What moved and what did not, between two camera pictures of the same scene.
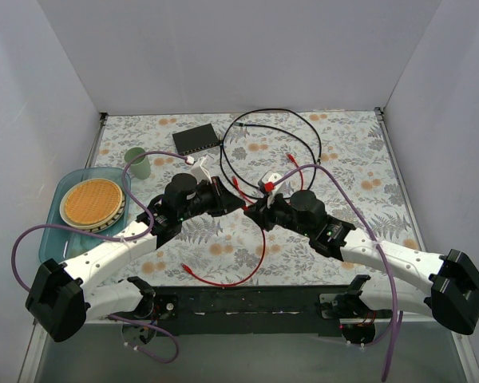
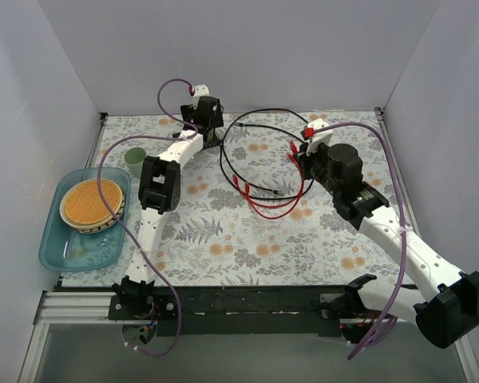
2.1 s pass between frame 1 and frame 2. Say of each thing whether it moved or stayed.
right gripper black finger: moved
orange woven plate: stayed
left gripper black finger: moved
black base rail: stayed
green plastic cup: stayed
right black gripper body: moved
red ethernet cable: moved
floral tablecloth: stayed
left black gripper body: moved
